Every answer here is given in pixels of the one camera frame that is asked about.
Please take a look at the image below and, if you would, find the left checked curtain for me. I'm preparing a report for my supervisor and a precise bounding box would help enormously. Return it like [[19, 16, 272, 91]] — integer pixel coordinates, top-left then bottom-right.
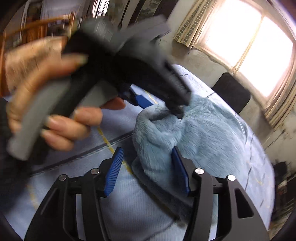
[[173, 0, 217, 49]]

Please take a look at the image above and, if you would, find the blue fleece zip jacket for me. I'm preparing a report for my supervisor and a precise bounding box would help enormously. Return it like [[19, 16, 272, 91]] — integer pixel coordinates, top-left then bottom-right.
[[132, 95, 249, 222]]

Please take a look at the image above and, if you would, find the right checked curtain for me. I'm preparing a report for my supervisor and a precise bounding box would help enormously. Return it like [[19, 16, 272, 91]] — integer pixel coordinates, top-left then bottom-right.
[[263, 80, 295, 130]]

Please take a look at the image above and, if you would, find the person's left hand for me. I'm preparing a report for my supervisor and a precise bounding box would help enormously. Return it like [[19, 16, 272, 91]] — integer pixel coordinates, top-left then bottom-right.
[[4, 36, 127, 152]]

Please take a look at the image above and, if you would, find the window with white frame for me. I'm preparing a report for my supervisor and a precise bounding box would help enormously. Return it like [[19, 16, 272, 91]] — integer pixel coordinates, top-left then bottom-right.
[[195, 1, 295, 108]]

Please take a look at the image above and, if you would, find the checked curtain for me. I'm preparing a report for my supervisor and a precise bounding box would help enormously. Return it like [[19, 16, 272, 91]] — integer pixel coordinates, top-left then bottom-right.
[[173, 0, 217, 49], [263, 80, 295, 130]]

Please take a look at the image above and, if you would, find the black chair behind bed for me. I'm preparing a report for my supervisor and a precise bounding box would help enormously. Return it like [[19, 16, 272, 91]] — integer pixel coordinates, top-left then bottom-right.
[[211, 72, 251, 114]]

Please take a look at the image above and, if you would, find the blue striped bed sheet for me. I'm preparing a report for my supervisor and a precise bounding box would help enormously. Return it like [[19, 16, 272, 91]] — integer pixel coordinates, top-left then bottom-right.
[[3, 63, 276, 241]]

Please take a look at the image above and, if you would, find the dark framed wall painting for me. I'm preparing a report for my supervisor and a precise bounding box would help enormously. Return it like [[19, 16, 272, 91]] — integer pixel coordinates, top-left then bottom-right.
[[128, 0, 178, 25]]

